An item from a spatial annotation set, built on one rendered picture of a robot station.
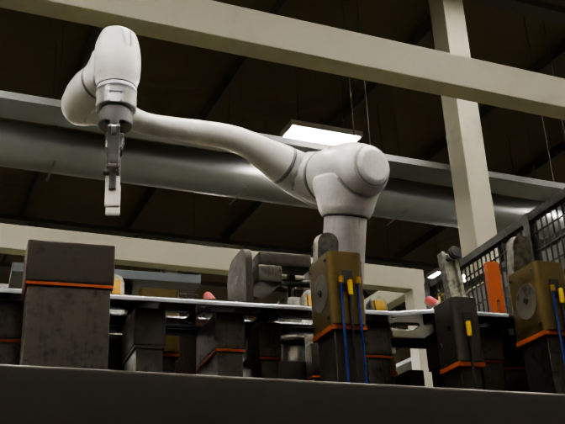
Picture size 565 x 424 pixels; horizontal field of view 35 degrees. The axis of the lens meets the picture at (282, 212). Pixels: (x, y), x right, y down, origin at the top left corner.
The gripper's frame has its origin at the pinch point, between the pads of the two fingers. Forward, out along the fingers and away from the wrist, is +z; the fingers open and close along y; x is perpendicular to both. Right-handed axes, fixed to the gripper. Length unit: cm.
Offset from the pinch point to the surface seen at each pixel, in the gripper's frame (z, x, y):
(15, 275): 20.0, -17.5, 6.8
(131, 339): 41, 5, 36
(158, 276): 19.1, 9.7, 4.1
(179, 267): -192, 33, -579
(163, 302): 35, 10, 37
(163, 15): -198, 13, -212
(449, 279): 20, 70, 5
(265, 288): 22.6, 30.7, 7.0
